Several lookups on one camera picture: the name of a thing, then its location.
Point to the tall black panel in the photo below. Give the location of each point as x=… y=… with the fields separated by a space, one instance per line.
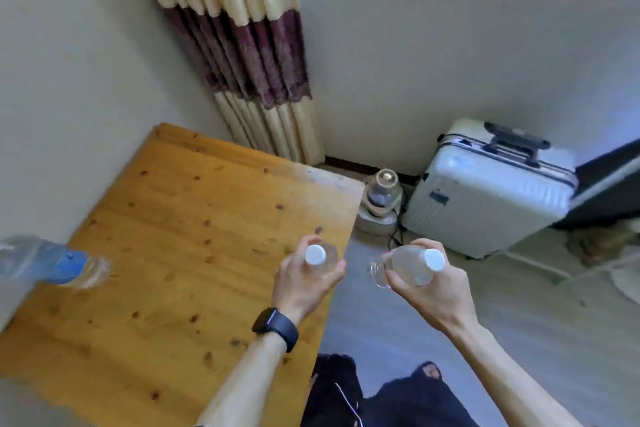
x=605 y=191

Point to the wooden table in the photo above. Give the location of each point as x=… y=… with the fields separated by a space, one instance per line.
x=175 y=251

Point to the person's left hand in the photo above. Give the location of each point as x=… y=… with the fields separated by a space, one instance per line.
x=300 y=291

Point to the person's right forearm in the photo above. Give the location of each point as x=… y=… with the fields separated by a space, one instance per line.
x=515 y=381

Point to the white metal stand frame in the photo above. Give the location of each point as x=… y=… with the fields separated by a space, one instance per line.
x=600 y=269

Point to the black sandal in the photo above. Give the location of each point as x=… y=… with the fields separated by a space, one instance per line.
x=429 y=370

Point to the person's black trousers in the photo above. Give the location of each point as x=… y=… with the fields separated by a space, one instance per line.
x=420 y=404

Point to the person's black shirt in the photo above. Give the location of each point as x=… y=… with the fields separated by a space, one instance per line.
x=330 y=391

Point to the person's right hand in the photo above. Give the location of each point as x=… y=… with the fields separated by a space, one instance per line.
x=445 y=301

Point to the person's left forearm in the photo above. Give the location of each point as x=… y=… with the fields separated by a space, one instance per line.
x=245 y=386

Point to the cream and purple curtain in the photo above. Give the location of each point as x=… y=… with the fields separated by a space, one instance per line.
x=240 y=41

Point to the black smartwatch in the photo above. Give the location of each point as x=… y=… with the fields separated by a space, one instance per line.
x=277 y=327

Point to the small white-capped bottle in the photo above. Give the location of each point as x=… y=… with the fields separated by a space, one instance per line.
x=410 y=264
x=315 y=255

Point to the white ribbed suitcase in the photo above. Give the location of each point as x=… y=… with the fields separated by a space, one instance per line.
x=485 y=191

